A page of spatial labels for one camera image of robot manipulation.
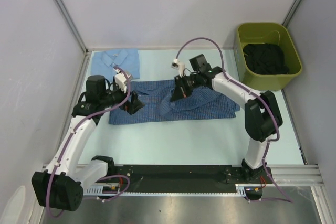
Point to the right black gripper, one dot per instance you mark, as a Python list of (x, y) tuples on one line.
[(180, 91)]

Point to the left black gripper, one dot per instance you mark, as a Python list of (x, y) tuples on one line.
[(135, 105)]

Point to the blue checkered long sleeve shirt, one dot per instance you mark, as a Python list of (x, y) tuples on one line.
[(203, 104)]

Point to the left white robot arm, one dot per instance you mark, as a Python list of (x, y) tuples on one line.
[(61, 186)]

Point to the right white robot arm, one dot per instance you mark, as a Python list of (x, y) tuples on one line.
[(261, 110)]

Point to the light blue folded shirt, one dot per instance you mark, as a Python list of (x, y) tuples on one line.
[(103, 62)]

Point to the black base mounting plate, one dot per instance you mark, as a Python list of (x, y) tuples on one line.
[(180, 180)]

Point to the black clothes in bin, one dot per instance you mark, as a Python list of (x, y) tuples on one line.
[(265, 59)]

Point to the olive green plastic bin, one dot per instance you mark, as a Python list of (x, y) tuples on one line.
[(262, 33)]

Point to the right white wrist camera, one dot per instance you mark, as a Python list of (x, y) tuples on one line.
[(179, 66)]

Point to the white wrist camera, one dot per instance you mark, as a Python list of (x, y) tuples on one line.
[(179, 66), (122, 78)]

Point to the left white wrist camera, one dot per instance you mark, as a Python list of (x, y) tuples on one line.
[(122, 78)]

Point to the white slotted cable duct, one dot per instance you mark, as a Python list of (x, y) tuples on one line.
[(94, 190)]

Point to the aluminium frame rail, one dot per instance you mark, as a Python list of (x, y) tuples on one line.
[(297, 175)]

